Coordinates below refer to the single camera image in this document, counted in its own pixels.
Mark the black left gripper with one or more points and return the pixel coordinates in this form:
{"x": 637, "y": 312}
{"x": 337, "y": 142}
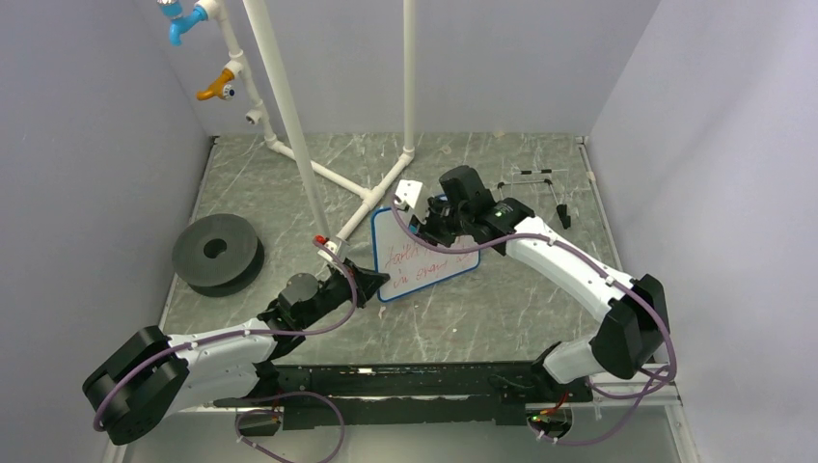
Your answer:
{"x": 367, "y": 282}

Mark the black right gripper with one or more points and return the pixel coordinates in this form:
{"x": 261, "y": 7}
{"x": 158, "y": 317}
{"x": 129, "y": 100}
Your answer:
{"x": 433, "y": 204}

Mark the blue framed whiteboard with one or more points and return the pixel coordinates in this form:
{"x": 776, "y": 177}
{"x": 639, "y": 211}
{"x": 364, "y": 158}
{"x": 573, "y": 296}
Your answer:
{"x": 411, "y": 267}

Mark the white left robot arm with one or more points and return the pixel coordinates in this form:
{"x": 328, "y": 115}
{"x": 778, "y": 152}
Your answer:
{"x": 154, "y": 375}

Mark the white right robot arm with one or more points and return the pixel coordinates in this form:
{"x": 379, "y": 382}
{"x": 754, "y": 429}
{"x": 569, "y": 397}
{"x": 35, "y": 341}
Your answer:
{"x": 631, "y": 312}

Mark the black foam disc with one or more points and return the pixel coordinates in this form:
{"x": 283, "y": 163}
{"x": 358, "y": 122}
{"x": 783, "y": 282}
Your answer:
{"x": 218, "y": 255}

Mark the orange tap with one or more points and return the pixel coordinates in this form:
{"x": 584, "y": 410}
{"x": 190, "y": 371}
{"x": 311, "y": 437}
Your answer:
{"x": 221, "y": 87}

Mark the blue tap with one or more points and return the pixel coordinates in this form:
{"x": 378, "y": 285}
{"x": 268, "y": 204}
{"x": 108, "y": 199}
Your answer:
{"x": 180, "y": 22}

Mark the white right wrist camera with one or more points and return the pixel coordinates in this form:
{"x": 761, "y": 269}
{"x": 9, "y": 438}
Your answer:
{"x": 408, "y": 194}

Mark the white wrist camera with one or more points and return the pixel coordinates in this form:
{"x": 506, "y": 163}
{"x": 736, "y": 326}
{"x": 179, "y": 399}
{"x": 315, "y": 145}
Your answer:
{"x": 408, "y": 194}
{"x": 331, "y": 249}

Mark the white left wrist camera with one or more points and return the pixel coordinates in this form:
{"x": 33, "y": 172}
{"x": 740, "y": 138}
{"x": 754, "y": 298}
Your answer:
{"x": 331, "y": 249}

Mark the black wire easel stand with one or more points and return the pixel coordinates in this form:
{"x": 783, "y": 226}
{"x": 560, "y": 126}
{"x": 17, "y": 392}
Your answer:
{"x": 540, "y": 179}

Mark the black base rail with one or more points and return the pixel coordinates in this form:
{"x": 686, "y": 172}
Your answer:
{"x": 503, "y": 393}

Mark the aluminium extrusion rail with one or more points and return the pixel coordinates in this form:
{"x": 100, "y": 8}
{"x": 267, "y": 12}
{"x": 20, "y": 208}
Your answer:
{"x": 609, "y": 391}

